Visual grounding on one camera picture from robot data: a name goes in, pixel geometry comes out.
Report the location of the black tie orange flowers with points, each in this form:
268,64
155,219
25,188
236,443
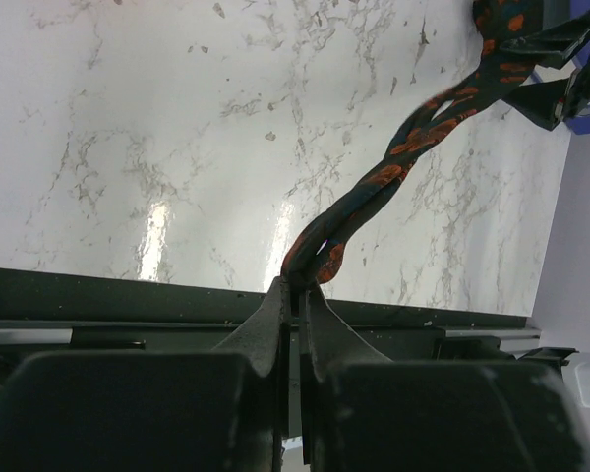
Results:
317,254

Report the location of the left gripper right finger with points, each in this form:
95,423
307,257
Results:
464,406

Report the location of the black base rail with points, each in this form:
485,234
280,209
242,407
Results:
39,297

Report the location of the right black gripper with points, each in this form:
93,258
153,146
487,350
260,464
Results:
565,31

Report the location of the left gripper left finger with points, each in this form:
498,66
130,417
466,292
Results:
222,409

